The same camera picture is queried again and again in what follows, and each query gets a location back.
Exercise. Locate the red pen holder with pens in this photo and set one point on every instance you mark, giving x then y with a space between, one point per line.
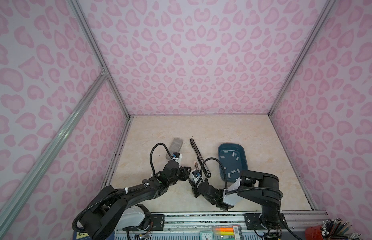
336 229

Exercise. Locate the small teal clock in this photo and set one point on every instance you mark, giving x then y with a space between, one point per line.
206 235

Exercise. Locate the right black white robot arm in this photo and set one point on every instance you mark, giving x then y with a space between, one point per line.
257 187

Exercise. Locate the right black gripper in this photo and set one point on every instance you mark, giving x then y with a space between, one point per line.
194 191

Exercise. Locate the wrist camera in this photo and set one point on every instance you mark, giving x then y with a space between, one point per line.
177 157
197 175

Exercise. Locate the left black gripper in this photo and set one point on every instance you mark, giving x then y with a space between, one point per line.
185 174

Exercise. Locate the grey stone block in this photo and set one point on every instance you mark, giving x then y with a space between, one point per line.
174 147

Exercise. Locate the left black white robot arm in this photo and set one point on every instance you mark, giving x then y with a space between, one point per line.
100 217

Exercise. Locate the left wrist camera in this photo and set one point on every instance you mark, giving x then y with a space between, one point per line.
177 157

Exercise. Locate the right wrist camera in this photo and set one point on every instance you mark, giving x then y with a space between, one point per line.
197 175

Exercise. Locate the teal plastic tray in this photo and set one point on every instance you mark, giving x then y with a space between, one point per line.
234 161

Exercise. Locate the highlighter marker box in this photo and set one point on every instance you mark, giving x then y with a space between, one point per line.
230 232

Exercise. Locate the blue book yellow label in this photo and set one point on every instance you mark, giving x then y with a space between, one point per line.
81 236

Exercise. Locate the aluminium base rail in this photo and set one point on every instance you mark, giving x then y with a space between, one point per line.
188 225

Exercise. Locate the olive white stapler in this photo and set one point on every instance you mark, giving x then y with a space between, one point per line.
192 180

